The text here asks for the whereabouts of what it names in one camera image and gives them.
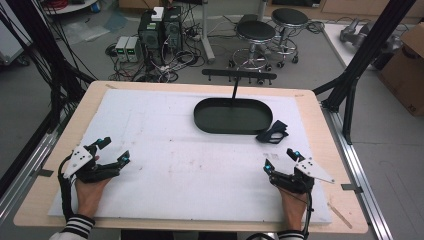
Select person's left hand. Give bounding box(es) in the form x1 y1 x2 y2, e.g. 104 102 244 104
74 177 113 219

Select tangle of floor cables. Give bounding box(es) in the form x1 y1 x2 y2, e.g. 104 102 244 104
104 19 241 84

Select black round chrome stool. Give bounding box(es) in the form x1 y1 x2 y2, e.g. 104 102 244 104
228 19 278 72
269 7 310 69

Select black metal frame stand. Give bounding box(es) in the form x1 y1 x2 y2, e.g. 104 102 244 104
312 0 418 146
0 0 98 198

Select grey desk leg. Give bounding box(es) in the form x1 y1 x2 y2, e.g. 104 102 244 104
199 0 217 65

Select brown cardboard box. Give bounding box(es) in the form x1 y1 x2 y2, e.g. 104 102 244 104
377 22 424 117

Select black oval tray hook rack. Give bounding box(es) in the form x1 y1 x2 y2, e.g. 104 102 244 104
193 68 278 136

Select white foam mat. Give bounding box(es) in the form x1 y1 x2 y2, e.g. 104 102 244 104
47 88 334 225

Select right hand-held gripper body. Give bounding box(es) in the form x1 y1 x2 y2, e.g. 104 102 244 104
269 157 336 195

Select grey bench power supply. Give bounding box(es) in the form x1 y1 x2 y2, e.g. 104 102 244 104
114 35 130 63
125 35 143 63

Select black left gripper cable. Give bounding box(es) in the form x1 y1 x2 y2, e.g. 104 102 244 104
57 154 77 222

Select aluminium rail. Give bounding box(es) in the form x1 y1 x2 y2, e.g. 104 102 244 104
0 111 74 219
320 101 395 240

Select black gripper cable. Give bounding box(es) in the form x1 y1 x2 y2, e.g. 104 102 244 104
245 189 315 240
57 154 77 222

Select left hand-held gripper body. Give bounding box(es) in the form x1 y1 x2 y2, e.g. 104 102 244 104
63 145 121 184

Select small white box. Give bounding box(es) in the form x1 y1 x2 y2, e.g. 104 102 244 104
150 6 165 23

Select person's right hand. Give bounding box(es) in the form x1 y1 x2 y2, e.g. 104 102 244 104
278 187 308 232

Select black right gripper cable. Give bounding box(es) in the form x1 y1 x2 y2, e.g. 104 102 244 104
245 189 315 240

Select white equipment case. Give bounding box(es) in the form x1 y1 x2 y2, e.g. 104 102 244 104
0 0 33 66

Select light wooden table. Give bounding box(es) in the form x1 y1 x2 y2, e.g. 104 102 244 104
13 79 370 235

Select black computer tower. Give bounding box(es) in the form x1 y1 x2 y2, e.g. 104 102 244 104
162 5 184 54
137 11 165 65

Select small dark folded cloth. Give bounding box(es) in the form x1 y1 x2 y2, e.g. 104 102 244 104
255 119 290 145

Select grey machine part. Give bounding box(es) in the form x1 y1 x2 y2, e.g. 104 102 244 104
339 17 403 48

